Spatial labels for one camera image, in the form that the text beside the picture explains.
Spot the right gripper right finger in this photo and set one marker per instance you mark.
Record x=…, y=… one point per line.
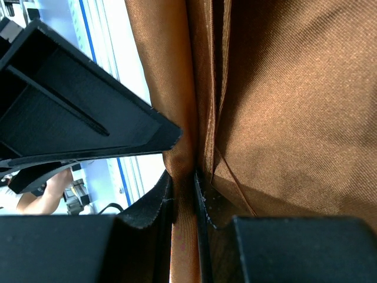
x=237, y=248

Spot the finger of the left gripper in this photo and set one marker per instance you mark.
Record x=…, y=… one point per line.
x=31, y=176
x=57, y=104

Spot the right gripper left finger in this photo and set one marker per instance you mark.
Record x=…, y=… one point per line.
x=132, y=246

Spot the brown cloth napkin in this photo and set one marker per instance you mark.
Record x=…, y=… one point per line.
x=277, y=102

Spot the person forearm in background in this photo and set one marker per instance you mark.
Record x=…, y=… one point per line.
x=46, y=204

